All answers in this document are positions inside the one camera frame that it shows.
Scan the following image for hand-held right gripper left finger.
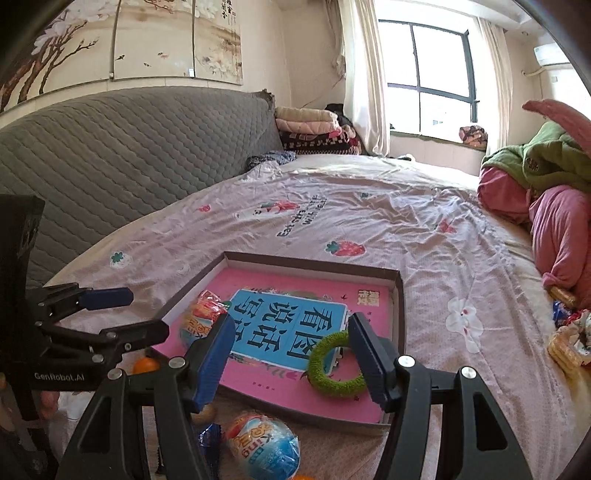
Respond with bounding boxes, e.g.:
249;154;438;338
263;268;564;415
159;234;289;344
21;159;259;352
55;314;236;480

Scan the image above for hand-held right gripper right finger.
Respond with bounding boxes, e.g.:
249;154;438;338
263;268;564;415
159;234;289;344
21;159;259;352
347;312;520;480

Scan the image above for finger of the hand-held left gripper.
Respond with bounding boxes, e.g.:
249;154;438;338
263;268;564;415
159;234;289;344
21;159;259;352
30;284;136;324
44;318;171;370

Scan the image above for green ring toy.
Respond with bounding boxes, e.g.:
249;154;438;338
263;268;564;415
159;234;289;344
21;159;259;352
307;330;370;395

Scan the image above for brown cardboard box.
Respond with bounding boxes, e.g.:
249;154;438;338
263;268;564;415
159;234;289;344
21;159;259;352
150;251;407;428

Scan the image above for blue snack packet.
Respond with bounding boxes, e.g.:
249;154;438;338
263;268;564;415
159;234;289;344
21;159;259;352
198;424;227;472

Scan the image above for egg-shaped chocolate toy packet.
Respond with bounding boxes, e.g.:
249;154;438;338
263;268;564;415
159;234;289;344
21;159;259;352
182;290;232;340
225;412;302;480

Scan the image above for person's left hand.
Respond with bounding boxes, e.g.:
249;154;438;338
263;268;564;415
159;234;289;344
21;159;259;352
37;390;60;422

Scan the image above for walnut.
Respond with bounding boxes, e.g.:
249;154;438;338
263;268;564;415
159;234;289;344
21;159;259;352
191;404;218;426

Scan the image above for pink book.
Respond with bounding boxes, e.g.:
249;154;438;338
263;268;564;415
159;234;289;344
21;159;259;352
161;268;395;423

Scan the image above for grey quilted headboard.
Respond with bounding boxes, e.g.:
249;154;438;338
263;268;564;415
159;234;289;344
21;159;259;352
0;87;283;287

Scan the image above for clear biscuit packet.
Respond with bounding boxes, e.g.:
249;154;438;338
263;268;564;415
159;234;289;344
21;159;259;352
551;286;578;308
547;330;591;370

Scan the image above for small blue wrapper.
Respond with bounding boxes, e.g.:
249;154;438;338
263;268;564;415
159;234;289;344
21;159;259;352
553;300;573;329

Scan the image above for blue patterned cloth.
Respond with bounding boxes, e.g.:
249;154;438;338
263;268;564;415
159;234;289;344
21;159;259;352
247;150;296;171

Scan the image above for white red crumpled wrapper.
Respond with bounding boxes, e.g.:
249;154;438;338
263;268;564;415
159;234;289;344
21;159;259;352
561;309;591;344

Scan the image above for dark patterned folded blanket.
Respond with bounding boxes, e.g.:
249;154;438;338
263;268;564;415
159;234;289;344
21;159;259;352
281;129;365;155

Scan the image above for pink and green blankets pile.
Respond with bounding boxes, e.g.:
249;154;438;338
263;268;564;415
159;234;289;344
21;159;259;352
478;164;591;310

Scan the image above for pink folded blanket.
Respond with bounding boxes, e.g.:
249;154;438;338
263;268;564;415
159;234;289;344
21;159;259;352
277;117;346;136

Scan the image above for patterned cloth bundle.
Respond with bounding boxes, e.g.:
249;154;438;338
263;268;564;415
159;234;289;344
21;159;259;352
458;124;489;149

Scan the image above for dark cloth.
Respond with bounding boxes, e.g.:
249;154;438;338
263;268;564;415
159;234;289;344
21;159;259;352
325;104;354;127

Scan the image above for beige folded blanket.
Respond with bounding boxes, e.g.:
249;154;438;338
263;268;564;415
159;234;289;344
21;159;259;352
276;107;340;125

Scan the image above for green garment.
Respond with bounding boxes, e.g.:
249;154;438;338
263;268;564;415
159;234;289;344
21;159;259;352
482;121;591;195

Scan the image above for white curtain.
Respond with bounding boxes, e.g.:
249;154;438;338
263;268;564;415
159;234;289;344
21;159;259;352
478;18;513;153
339;0;391;158

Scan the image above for black framed window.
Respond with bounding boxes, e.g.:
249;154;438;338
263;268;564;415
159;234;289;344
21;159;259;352
379;18;478;139

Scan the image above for pink padded cloth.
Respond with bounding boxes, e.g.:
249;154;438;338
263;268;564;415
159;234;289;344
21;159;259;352
522;99;591;153

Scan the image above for white air conditioner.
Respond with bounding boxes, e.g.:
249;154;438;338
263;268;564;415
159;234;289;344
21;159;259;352
533;44;573;68

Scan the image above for floral wall painting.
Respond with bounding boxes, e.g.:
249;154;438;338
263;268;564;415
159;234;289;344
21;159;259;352
0;0;243;114

